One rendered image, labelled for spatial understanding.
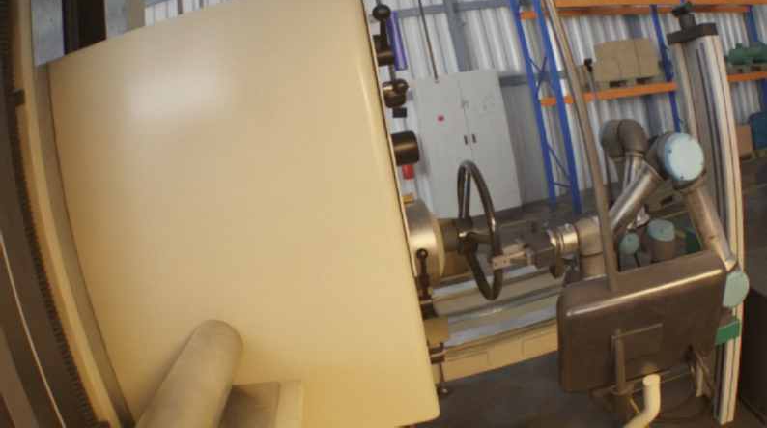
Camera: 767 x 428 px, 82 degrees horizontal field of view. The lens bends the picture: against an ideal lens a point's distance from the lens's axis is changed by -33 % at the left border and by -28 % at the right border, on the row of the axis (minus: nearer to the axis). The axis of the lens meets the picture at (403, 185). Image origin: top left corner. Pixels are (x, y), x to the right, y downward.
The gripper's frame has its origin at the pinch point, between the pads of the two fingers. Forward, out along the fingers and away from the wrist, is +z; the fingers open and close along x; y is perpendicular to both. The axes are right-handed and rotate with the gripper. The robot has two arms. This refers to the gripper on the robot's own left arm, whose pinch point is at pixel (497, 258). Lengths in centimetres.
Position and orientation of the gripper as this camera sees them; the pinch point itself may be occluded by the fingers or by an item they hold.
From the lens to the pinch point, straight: 143.4
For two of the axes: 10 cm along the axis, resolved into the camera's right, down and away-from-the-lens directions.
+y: -1.5, -9.4, -3.1
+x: 1.5, 2.9, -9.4
